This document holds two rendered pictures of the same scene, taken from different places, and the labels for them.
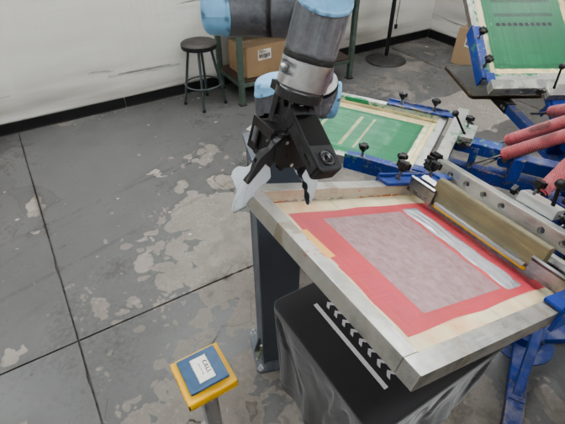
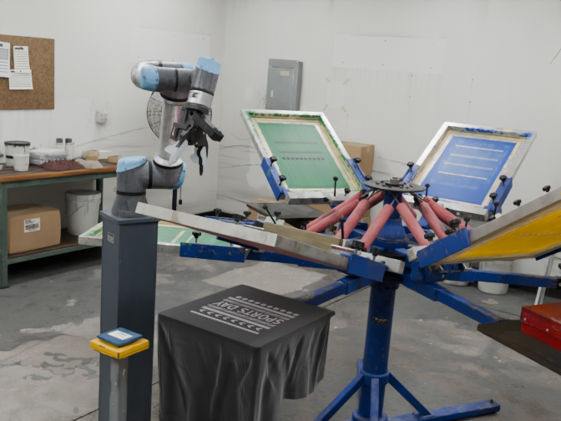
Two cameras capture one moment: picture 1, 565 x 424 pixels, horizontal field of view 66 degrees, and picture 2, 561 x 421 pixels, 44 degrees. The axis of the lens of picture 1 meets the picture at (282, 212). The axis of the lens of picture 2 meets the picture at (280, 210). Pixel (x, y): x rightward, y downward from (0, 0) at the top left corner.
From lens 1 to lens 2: 159 cm
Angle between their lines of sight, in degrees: 35
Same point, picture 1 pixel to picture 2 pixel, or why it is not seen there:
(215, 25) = (150, 83)
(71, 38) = not seen: outside the picture
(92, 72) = not seen: outside the picture
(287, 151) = (195, 134)
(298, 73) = (200, 96)
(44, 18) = not seen: outside the picture
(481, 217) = (296, 235)
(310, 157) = (210, 129)
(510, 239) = (317, 242)
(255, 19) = (170, 80)
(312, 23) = (205, 76)
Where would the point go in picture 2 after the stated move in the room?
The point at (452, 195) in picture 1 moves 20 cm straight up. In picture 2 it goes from (275, 229) to (279, 180)
